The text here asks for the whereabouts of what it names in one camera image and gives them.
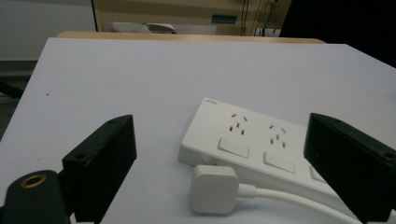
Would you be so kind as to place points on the beige cabinet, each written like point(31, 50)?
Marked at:
point(193, 15)

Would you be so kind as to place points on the white power strip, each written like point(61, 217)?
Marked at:
point(255, 146)

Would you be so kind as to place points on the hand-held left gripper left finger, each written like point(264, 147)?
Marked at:
point(99, 161)

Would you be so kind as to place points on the wooden table edge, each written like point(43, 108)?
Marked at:
point(186, 36)

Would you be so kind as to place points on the white plug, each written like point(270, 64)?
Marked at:
point(214, 189)

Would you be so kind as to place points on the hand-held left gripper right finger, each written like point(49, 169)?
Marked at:
point(351, 165)

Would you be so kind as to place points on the grey white object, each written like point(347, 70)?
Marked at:
point(143, 28)

